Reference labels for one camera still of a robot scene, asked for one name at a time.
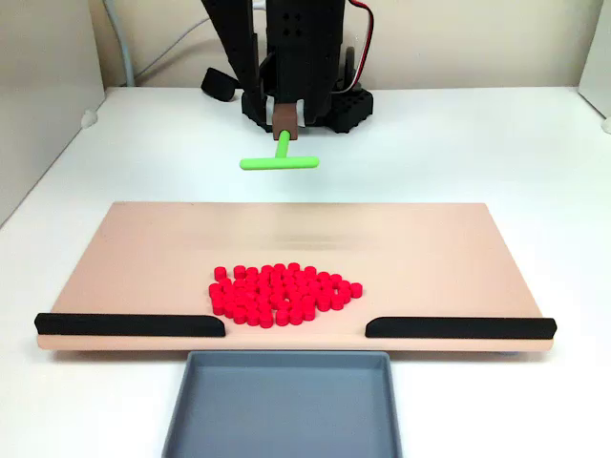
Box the peach flat board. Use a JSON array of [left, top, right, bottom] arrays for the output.
[[35, 200, 558, 355]]

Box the black clamp piece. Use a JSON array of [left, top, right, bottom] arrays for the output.
[[200, 67, 239, 102]]

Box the white USB cable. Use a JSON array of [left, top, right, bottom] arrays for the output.
[[135, 0, 268, 82]]

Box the grey cable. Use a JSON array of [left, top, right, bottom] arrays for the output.
[[104, 0, 136, 88]]

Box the black edge rail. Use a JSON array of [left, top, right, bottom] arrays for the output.
[[365, 315, 558, 341], [33, 312, 226, 339]]

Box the green T-shaped pusher tool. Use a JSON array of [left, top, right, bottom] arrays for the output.
[[239, 100, 320, 172]]

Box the red white black servo cable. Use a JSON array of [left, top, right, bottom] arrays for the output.
[[341, 0, 376, 94]]

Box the grey plastic tray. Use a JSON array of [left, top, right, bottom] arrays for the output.
[[160, 350, 405, 458]]

